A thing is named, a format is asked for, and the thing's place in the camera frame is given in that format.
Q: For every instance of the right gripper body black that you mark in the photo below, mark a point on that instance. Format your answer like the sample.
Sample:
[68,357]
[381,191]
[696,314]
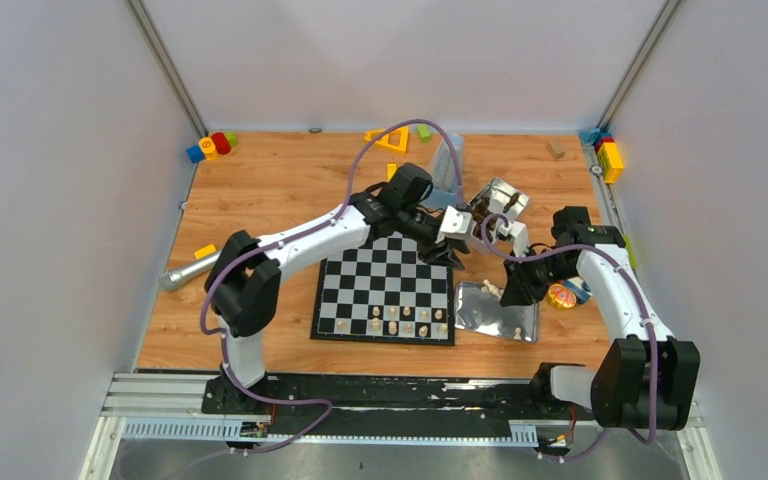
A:
[553,270]

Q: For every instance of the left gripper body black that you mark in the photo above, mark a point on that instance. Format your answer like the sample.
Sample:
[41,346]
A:
[442,244]

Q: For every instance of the folding chess board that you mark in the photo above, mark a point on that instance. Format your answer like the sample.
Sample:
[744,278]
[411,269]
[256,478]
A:
[385,274]

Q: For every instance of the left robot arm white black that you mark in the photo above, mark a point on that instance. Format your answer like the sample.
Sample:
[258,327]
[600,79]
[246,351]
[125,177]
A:
[244,285]

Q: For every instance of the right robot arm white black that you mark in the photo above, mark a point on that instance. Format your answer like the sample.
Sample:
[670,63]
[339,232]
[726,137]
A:
[647,379]

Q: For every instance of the tin lid with light pieces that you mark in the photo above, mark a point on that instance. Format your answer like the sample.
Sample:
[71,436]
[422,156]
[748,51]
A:
[478,310]

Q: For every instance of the tin box with dark pieces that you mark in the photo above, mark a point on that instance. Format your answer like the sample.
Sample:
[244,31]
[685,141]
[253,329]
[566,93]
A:
[498,197]

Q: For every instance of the toy car red blue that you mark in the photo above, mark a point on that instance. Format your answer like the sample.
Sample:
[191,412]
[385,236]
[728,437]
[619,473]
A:
[569,293]

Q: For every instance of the yellow curved block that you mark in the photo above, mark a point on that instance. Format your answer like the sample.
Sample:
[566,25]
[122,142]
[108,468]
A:
[391,170]

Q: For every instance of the bubble-wrapped blue metronome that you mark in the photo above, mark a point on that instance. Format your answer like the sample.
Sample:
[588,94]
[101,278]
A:
[444,180]

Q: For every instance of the yellow triangle block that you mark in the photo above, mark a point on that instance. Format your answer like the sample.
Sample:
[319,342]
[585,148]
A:
[395,141]

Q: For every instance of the green cube back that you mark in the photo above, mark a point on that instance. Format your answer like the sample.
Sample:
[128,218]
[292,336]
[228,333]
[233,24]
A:
[423,132]

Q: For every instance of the brown wooden block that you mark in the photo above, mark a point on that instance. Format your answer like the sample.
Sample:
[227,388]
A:
[556,149]

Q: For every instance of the stacked coloured bricks right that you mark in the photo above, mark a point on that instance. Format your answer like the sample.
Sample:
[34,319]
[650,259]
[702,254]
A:
[607,152]

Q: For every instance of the small yellow block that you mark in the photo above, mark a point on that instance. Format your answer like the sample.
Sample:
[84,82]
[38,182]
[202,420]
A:
[204,251]

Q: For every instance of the coloured blocks left corner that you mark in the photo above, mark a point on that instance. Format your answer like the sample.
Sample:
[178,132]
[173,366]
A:
[212,147]

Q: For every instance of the silver metal cylinder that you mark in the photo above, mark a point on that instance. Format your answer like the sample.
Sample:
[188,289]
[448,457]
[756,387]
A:
[176,278]

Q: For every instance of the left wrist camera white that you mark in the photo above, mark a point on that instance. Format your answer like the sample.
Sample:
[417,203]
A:
[455,224]

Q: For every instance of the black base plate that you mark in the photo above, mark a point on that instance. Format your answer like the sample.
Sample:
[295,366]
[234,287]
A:
[389,406]

